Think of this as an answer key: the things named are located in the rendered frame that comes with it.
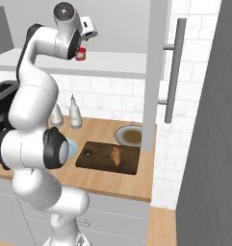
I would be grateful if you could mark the dark grey cabinet door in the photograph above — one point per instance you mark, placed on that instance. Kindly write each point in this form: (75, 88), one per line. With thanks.
(1, 32)

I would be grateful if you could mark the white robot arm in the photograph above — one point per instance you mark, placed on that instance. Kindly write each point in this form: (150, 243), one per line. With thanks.
(34, 96)

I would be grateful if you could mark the grey wall cabinet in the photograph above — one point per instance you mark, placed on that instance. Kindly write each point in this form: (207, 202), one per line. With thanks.
(120, 61)

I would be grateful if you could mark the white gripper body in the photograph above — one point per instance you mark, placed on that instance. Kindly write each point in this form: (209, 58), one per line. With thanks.
(90, 34)

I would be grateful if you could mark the light blue bowl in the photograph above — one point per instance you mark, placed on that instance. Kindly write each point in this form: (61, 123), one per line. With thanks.
(73, 150)

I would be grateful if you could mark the grey fridge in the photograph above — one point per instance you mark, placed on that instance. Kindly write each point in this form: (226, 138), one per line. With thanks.
(213, 144)

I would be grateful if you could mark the dark wooden cutting board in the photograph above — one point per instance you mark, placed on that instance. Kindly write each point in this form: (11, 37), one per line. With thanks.
(98, 158)

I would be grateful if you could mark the black toaster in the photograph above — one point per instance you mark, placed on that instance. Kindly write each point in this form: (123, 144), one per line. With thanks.
(2, 96)

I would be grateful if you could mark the red jam jar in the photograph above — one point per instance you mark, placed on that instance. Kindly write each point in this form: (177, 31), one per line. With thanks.
(81, 54)

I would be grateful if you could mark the white squeeze bottle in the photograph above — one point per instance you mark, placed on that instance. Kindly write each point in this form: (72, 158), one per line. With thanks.
(57, 117)
(75, 113)

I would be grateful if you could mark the grey base cabinet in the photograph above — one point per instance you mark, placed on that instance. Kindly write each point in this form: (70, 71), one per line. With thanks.
(8, 211)

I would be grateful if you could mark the grey drawer front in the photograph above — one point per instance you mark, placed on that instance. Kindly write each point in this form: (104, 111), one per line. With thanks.
(120, 229)
(120, 205)

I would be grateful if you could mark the grey plate with brown food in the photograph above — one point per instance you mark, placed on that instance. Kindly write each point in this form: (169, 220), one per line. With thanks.
(131, 136)

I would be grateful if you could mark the golden croissant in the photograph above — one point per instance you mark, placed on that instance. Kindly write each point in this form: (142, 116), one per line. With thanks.
(116, 156)

